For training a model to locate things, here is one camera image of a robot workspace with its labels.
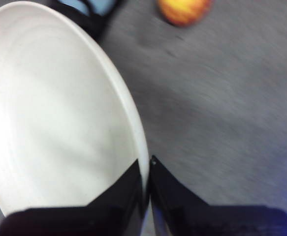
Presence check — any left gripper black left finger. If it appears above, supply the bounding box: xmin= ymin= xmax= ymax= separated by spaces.
xmin=0 ymin=159 xmax=149 ymax=236

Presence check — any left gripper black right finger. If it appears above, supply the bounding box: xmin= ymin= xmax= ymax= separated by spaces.
xmin=150 ymin=154 xmax=287 ymax=236

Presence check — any cream yellow round plate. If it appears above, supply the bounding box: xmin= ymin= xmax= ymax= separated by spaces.
xmin=0 ymin=0 xmax=151 ymax=218

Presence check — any red yellow apple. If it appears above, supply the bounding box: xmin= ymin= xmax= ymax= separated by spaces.
xmin=157 ymin=0 xmax=214 ymax=27

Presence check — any black plate rack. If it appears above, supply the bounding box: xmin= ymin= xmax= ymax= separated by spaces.
xmin=52 ymin=0 xmax=121 ymax=40

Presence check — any blue round plate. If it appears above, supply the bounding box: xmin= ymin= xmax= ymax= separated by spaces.
xmin=58 ymin=0 xmax=117 ymax=16

